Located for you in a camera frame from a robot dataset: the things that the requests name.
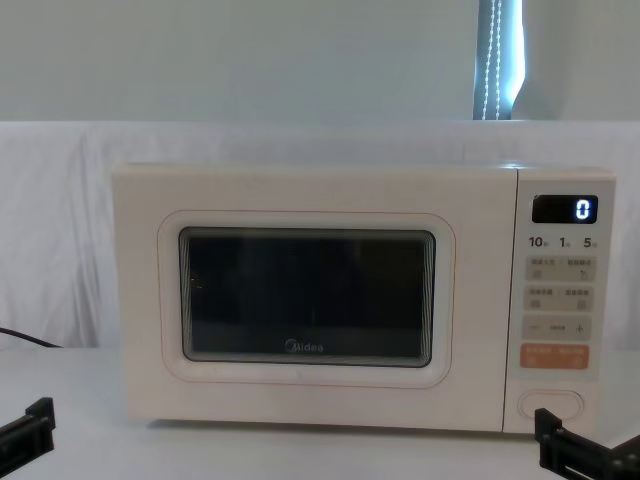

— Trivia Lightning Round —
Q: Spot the cream microwave oven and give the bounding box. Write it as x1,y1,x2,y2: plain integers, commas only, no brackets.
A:
110,160,617,435

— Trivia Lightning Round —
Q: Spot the white curtain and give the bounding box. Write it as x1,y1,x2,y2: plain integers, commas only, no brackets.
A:
0,0,640,124

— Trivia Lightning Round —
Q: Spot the black power cable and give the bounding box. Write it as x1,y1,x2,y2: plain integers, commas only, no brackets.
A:
0,327,64,350

